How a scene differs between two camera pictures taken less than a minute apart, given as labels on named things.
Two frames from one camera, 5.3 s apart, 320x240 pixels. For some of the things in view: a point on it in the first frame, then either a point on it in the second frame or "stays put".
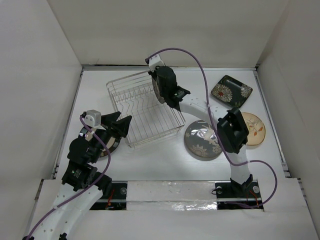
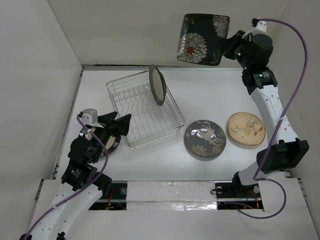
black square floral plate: (232, 91) -> (202, 39)
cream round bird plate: (256, 128) stays put
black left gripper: (120, 126) stays put
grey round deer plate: (201, 139) stays put
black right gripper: (153, 73) -> (233, 41)
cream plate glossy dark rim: (112, 143) stays put
